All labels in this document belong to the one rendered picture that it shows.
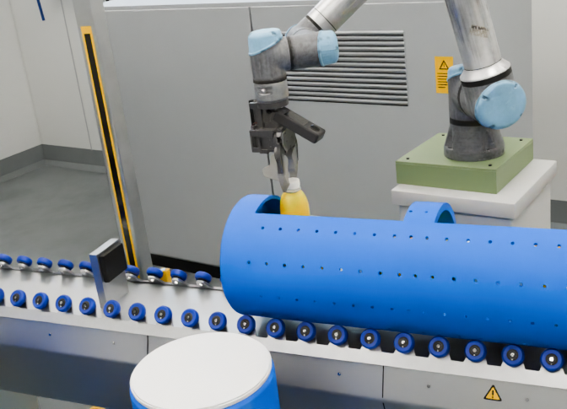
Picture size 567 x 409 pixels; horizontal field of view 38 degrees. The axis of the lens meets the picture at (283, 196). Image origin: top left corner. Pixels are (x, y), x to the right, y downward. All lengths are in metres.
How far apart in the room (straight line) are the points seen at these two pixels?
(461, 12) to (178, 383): 0.99
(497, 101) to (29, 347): 1.34
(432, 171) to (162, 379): 0.87
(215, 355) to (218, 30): 2.36
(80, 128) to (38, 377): 4.46
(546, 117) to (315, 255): 2.97
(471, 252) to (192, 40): 2.52
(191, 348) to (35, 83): 5.40
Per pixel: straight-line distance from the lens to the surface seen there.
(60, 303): 2.20
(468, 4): 1.87
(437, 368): 1.78
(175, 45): 4.01
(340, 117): 3.56
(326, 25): 1.93
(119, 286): 2.23
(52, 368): 2.33
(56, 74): 6.74
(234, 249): 1.81
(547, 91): 4.53
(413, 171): 2.10
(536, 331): 1.67
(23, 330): 2.31
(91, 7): 2.35
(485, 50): 1.90
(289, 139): 1.86
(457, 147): 2.08
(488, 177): 2.02
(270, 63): 1.79
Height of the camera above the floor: 1.89
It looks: 20 degrees down
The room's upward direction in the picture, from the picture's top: 7 degrees counter-clockwise
